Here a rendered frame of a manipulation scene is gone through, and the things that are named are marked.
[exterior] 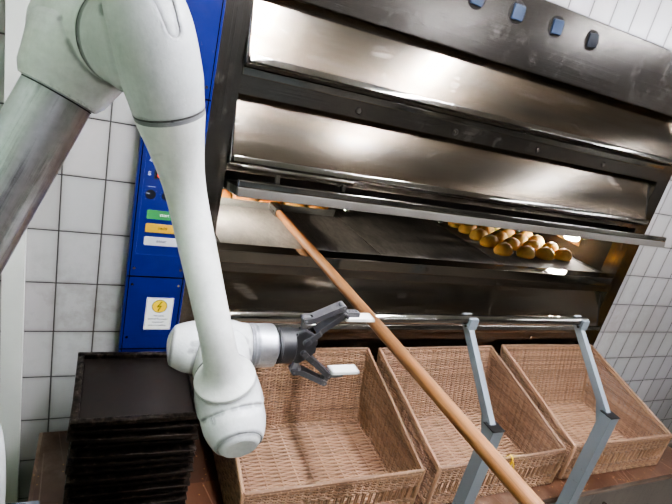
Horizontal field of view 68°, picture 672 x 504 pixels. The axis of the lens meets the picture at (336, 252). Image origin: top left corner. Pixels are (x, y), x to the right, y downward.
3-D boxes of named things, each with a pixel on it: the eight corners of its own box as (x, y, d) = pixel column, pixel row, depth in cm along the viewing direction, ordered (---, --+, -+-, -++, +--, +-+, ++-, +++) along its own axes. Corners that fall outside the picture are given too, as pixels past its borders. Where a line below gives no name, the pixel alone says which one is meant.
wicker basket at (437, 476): (357, 406, 193) (375, 345, 184) (470, 397, 218) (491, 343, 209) (424, 510, 152) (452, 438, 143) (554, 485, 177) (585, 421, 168)
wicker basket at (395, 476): (202, 416, 168) (214, 345, 159) (351, 406, 192) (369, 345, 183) (229, 544, 127) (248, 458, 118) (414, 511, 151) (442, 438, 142)
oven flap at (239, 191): (236, 196, 128) (220, 186, 146) (664, 248, 206) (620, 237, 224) (238, 186, 128) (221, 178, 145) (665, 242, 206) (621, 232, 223)
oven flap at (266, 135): (229, 163, 138) (235, 91, 138) (639, 224, 216) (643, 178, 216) (233, 161, 134) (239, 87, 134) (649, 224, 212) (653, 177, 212)
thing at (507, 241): (424, 211, 265) (427, 201, 263) (493, 220, 285) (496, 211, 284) (499, 257, 213) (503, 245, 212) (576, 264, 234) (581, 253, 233)
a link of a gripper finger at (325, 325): (300, 338, 108) (297, 334, 107) (343, 309, 109) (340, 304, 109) (306, 348, 105) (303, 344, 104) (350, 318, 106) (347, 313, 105)
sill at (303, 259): (207, 253, 154) (209, 241, 152) (599, 280, 232) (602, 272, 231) (210, 261, 149) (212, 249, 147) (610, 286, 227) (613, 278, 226)
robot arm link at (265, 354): (238, 352, 106) (265, 351, 109) (248, 377, 99) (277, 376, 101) (246, 314, 103) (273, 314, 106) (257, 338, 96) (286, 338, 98)
